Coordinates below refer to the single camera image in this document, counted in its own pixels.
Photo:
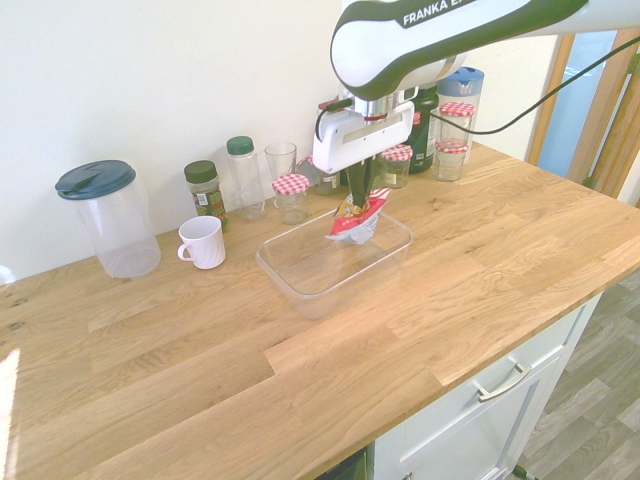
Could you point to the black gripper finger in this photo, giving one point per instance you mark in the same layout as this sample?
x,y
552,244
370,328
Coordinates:
x,y
356,187
374,177

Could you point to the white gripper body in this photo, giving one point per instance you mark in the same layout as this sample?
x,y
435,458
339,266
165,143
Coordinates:
x,y
360,137

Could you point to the red chip bag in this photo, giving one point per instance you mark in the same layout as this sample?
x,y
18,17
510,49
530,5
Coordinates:
x,y
357,225

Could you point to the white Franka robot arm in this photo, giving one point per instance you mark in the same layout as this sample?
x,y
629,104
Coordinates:
x,y
400,45

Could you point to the clear plastic container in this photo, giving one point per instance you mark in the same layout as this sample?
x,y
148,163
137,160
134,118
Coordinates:
x,y
320,280

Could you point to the glass jar red checkered lid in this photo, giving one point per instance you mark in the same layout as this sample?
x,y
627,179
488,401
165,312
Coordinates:
x,y
397,167
306,167
291,197
456,120
451,161

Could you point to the large dark supplement tub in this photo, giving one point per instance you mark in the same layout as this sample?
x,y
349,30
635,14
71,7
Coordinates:
x,y
425,135

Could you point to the tall clear drinking glass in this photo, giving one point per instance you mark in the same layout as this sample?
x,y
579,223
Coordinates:
x,y
281,160

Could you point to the clear bottle green lid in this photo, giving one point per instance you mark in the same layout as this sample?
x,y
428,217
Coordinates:
x,y
245,180

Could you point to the clear pitcher light blue lid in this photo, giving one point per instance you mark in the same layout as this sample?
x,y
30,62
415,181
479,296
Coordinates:
x,y
462,82

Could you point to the spice jar dark lid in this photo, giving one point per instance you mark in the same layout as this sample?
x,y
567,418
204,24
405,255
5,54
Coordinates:
x,y
207,197

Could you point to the white ceramic mug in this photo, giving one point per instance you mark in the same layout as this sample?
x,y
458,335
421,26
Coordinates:
x,y
202,242

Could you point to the clear pitcher dark blue lid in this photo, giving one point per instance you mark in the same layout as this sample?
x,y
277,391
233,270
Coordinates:
x,y
110,225

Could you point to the white cabinet drawer front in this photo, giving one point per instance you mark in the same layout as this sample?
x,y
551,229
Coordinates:
x,y
465,430

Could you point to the wooden door frame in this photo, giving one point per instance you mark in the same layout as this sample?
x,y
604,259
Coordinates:
x,y
607,125

